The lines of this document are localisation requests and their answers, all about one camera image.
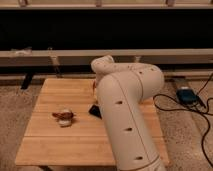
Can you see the black object on table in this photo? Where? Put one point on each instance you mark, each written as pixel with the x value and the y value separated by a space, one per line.
pixel 94 110

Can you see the blue power adapter box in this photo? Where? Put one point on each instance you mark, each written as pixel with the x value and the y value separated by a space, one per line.
pixel 186 96

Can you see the wooden table board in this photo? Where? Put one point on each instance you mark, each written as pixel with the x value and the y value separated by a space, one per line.
pixel 84 143

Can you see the grey metal rail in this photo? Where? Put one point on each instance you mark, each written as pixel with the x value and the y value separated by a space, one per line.
pixel 155 56

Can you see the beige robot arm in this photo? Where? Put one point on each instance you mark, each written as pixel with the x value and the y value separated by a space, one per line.
pixel 120 88

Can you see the small brown white figurine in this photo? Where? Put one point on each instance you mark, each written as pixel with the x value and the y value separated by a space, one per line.
pixel 64 118

